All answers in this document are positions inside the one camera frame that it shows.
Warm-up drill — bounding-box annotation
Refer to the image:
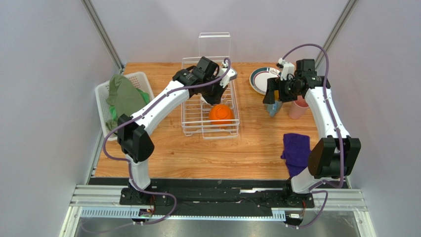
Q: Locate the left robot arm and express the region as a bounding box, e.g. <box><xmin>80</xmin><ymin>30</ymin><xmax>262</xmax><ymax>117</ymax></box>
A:
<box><xmin>117</xmin><ymin>57</ymin><xmax>237</xmax><ymax>195</ymax></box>

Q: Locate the pink cup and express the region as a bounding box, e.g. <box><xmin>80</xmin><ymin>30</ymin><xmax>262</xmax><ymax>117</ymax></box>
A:
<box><xmin>288</xmin><ymin>95</ymin><xmax>309</xmax><ymax>119</ymax></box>

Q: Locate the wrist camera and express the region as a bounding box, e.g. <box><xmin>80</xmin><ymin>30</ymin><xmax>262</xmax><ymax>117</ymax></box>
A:
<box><xmin>217</xmin><ymin>68</ymin><xmax>238</xmax><ymax>88</ymax></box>
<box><xmin>276</xmin><ymin>58</ymin><xmax>295</xmax><ymax>80</ymax></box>

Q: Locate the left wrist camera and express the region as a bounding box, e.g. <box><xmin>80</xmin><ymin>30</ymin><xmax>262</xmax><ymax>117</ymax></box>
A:
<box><xmin>217</xmin><ymin>68</ymin><xmax>238</xmax><ymax>88</ymax></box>

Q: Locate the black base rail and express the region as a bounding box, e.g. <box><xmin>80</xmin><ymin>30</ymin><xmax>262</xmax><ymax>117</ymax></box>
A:
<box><xmin>115</xmin><ymin>177</ymin><xmax>349</xmax><ymax>222</ymax></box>

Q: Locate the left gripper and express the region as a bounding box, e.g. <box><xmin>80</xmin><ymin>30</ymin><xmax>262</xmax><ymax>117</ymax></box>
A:
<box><xmin>201</xmin><ymin>76</ymin><xmax>228</xmax><ymax>107</ymax></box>

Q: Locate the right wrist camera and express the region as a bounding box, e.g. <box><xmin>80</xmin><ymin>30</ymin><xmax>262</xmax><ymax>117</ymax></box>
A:
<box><xmin>276</xmin><ymin>58</ymin><xmax>295</xmax><ymax>80</ymax></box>

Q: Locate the white plastic basket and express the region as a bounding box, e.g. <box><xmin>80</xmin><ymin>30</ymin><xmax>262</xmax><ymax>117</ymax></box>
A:
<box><xmin>95</xmin><ymin>72</ymin><xmax>155</xmax><ymax>138</ymax></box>

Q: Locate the beige plate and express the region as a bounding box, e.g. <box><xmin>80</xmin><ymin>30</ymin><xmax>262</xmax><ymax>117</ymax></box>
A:
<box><xmin>249</xmin><ymin>67</ymin><xmax>281</xmax><ymax>95</ymax></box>

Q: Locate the blue butterfly mug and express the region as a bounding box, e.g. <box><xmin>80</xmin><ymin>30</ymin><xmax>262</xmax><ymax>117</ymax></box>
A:
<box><xmin>264</xmin><ymin>91</ymin><xmax>283</xmax><ymax>118</ymax></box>

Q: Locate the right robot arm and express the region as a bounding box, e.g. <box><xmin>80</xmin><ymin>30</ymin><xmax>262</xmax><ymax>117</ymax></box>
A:
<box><xmin>263</xmin><ymin>58</ymin><xmax>361</xmax><ymax>207</ymax></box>

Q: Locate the green cloth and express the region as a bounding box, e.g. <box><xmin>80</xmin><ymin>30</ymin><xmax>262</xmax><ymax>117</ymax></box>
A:
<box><xmin>106</xmin><ymin>75</ymin><xmax>151</xmax><ymax>130</ymax></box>

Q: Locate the orange bowl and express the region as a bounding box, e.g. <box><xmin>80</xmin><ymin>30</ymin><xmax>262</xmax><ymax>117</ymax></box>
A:
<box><xmin>209</xmin><ymin>104</ymin><xmax>234</xmax><ymax>125</ymax></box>

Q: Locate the purple cloth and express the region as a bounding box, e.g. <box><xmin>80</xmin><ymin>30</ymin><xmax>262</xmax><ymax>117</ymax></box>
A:
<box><xmin>280</xmin><ymin>132</ymin><xmax>337</xmax><ymax>180</ymax></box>

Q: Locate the white wire dish rack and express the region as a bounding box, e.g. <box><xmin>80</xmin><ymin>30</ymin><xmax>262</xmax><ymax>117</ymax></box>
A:
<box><xmin>181</xmin><ymin>32</ymin><xmax>240</xmax><ymax>139</ymax></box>

